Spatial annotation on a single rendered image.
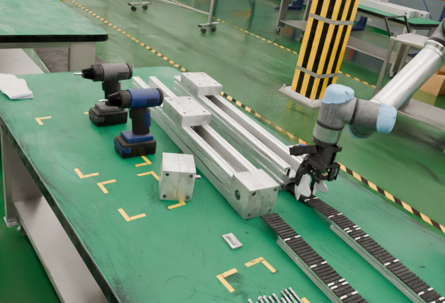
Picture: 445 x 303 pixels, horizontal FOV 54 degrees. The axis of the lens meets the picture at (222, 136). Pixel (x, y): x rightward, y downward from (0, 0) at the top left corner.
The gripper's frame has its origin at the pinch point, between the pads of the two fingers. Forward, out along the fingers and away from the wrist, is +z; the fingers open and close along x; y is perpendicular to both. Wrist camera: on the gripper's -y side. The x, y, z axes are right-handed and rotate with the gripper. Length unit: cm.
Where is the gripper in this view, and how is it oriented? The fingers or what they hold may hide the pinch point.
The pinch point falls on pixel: (303, 193)
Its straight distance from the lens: 136.8
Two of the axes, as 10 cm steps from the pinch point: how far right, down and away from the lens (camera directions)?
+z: -1.6, 8.9, 4.3
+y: 5.0, 4.5, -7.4
